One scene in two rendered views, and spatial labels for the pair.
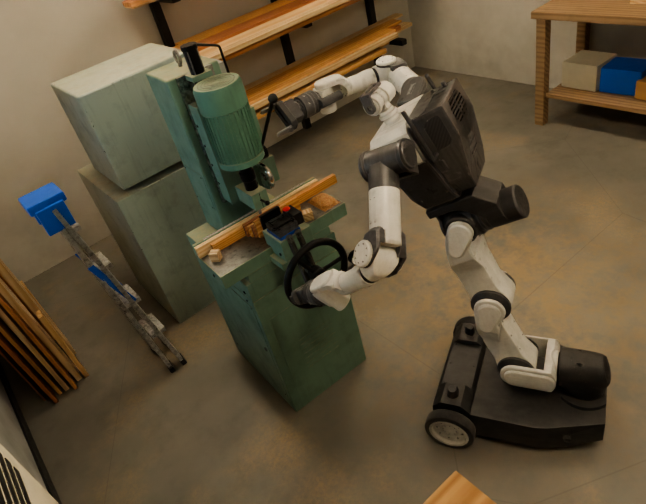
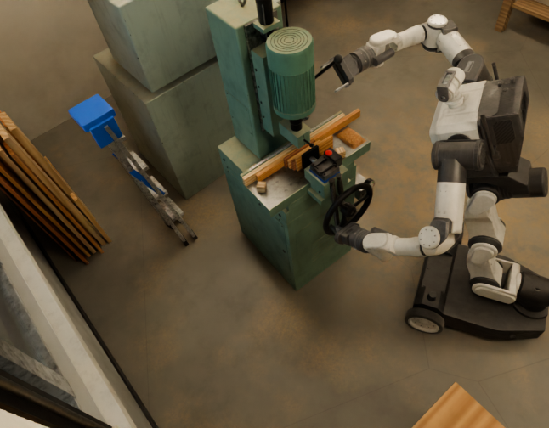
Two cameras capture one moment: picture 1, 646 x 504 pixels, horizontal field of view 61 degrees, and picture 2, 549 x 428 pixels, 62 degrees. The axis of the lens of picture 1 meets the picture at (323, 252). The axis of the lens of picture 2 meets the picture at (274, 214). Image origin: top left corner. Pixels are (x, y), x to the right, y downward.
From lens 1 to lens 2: 73 cm
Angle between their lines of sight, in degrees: 18
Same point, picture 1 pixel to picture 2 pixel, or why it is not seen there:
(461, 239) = (484, 205)
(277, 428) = (281, 304)
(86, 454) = (123, 312)
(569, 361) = (529, 285)
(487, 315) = (482, 254)
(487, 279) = (490, 229)
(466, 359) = (440, 267)
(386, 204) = (456, 199)
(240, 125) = (306, 82)
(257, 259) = (297, 193)
